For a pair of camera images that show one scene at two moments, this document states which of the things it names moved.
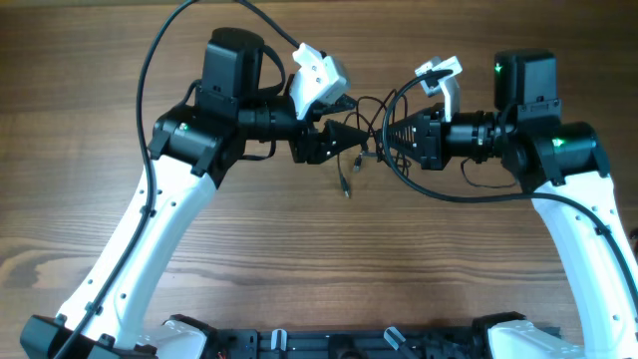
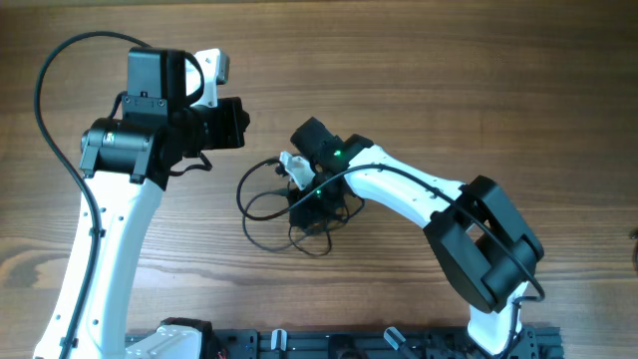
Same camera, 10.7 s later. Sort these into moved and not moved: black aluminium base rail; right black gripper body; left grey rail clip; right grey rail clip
Moved: right black gripper body
Not moved: right grey rail clip; left grey rail clip; black aluminium base rail
